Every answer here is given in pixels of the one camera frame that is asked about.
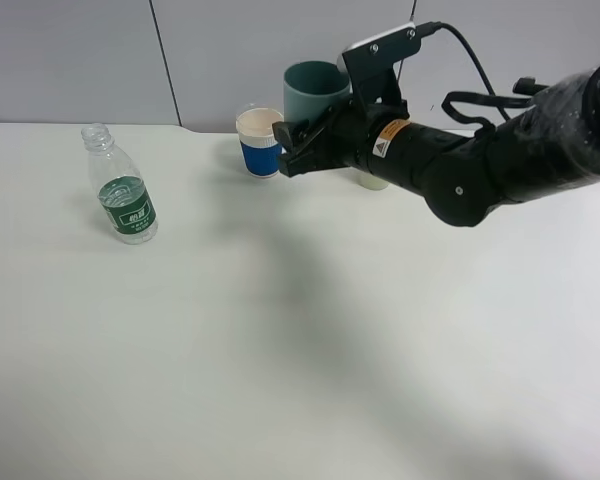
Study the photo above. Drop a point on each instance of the teal plastic cup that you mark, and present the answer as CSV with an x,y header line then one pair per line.
x,y
310,87

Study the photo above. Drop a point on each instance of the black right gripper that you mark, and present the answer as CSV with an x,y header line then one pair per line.
x,y
336,138

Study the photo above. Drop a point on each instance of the blue sleeved paper cup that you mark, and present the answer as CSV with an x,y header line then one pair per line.
x,y
260,149

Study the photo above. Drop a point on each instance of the pale green plastic cup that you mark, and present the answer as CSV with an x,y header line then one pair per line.
x,y
371,182

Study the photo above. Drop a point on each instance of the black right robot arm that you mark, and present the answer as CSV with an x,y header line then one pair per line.
x,y
543,141

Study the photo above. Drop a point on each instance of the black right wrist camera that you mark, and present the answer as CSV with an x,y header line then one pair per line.
x,y
369,65

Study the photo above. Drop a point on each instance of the clear bottle green label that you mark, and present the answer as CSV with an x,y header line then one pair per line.
x,y
119,187

